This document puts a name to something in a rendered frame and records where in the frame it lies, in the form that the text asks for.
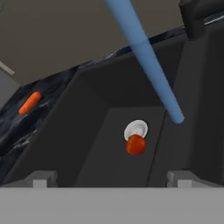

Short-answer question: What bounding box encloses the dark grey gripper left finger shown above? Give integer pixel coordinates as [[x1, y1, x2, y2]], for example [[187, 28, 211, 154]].
[[2, 170, 59, 188]]

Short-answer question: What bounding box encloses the white sink drain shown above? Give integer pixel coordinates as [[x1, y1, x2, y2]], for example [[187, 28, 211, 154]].
[[123, 119, 149, 141]]

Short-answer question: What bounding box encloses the red tomato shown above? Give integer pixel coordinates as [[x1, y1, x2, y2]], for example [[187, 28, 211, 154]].
[[125, 134, 147, 156]]

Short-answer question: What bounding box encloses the dark grey sink basin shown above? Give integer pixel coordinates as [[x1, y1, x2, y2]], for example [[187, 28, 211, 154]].
[[2, 21, 224, 188]]

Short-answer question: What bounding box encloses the dark grey sink faucet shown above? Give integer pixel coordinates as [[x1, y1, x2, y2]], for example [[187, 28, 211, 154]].
[[178, 0, 224, 40]]

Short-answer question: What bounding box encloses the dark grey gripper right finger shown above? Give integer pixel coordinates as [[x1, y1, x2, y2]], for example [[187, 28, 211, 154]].
[[166, 170, 223, 188]]

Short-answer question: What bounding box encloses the blue water stream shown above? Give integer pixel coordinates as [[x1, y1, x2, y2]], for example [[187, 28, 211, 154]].
[[103, 0, 186, 124]]

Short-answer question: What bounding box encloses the orange carrot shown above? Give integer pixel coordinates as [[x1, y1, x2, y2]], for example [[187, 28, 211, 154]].
[[18, 90, 42, 116]]

